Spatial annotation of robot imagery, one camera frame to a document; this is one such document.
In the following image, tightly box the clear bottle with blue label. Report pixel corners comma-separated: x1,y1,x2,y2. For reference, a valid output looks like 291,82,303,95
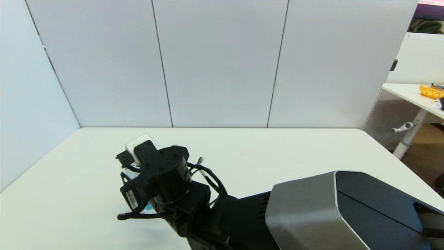
124,166,155,211

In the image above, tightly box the white side desk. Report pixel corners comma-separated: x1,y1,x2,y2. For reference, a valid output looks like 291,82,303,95
383,83,444,160

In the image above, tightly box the orange basket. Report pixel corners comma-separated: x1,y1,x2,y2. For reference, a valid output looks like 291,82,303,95
420,84,444,100

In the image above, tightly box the dark green plant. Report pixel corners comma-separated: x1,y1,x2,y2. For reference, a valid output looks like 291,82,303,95
409,19,444,34

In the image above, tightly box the thin black cable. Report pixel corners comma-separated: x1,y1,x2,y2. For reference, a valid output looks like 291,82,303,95
117,211,174,221

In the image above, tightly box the black camera cable plug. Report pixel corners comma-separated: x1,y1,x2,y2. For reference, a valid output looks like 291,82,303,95
116,151,140,171

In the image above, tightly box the black looped wrist cable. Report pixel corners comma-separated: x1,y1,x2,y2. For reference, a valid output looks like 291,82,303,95
187,157,228,197

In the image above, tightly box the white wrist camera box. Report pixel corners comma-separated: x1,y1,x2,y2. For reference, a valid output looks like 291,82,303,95
126,134,159,166

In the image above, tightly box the white desk crank handle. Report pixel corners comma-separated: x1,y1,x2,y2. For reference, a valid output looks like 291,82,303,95
391,122,415,133

